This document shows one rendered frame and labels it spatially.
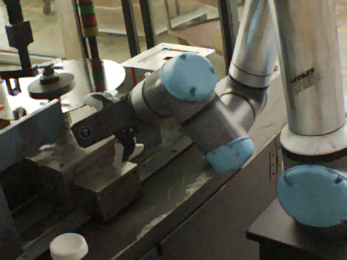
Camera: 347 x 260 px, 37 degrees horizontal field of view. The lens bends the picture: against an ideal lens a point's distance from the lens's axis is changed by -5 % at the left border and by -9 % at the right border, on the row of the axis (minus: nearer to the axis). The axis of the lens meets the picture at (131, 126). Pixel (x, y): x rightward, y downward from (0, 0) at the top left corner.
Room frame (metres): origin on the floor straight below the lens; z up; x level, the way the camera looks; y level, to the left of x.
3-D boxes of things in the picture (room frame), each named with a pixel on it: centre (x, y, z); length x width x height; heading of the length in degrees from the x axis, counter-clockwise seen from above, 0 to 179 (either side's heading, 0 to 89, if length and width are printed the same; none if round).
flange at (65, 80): (1.13, 0.16, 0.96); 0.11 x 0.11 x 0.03
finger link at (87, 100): (0.97, 0.04, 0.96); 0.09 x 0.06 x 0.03; 32
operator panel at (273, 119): (1.10, -0.28, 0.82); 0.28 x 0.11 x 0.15; 134
